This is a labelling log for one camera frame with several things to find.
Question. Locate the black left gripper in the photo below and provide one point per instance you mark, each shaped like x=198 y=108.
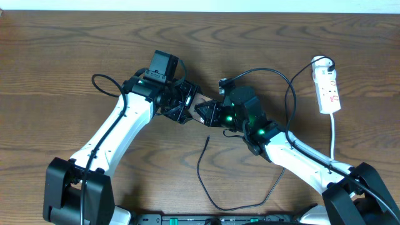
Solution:
x=190 y=89

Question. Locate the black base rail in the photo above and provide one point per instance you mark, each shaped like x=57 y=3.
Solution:
x=157 y=219

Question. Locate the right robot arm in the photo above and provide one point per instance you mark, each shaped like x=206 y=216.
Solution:
x=351 y=194

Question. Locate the white power strip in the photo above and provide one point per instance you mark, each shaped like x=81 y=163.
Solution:
x=326 y=89

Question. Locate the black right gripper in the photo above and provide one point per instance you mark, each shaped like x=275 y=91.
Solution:
x=215 y=107

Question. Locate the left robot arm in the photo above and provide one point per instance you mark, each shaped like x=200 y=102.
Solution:
x=79 y=190

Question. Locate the white USB charger adapter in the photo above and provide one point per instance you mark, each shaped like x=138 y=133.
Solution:
x=320 y=62

